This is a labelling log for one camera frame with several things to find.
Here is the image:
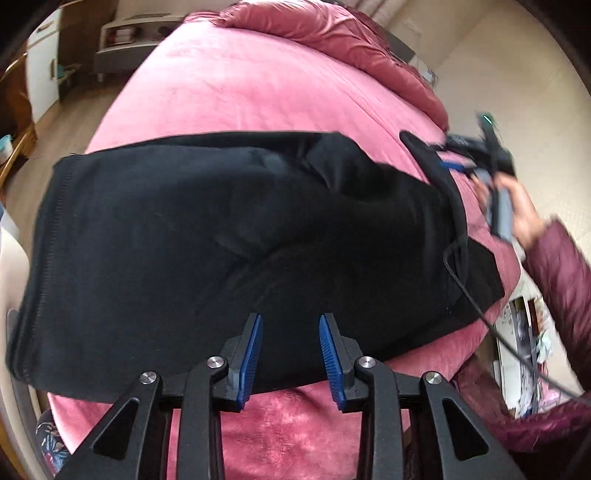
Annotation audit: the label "floral cloth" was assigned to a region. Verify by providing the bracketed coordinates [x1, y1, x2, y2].
[34, 408, 72, 480]

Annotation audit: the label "pink bed sheet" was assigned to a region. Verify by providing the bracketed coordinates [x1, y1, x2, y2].
[46, 18, 522, 480]

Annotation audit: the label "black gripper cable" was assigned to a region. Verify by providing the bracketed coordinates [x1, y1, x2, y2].
[443, 240, 583, 398]

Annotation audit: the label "person's right hand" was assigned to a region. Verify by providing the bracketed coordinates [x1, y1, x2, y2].
[475, 175, 548, 245]

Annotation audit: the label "grey low bench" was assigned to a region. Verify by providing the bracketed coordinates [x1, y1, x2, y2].
[95, 14, 185, 84]

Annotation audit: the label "white cabinet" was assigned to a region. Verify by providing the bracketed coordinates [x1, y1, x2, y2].
[25, 7, 63, 125]

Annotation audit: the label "wooden chair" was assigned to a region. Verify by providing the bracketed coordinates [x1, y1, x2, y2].
[0, 51, 38, 185]

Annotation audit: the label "maroon puffer jacket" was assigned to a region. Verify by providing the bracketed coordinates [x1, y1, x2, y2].
[455, 355, 591, 455]

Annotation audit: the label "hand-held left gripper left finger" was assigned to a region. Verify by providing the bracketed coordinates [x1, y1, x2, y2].
[54, 313, 264, 480]

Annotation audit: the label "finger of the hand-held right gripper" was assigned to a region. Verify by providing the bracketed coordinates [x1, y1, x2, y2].
[434, 136, 481, 177]

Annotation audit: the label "pink quilted duvet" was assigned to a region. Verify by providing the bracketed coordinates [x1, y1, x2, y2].
[217, 0, 451, 132]

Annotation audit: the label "black pants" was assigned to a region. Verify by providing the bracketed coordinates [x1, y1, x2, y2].
[6, 130, 505, 398]

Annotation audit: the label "person's right forearm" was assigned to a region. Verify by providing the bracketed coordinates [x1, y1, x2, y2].
[522, 219, 591, 416]

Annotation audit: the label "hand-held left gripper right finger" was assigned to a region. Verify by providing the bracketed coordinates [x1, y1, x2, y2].
[318, 313, 527, 480]

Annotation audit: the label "pile of papers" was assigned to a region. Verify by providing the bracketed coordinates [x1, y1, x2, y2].
[496, 295, 555, 416]

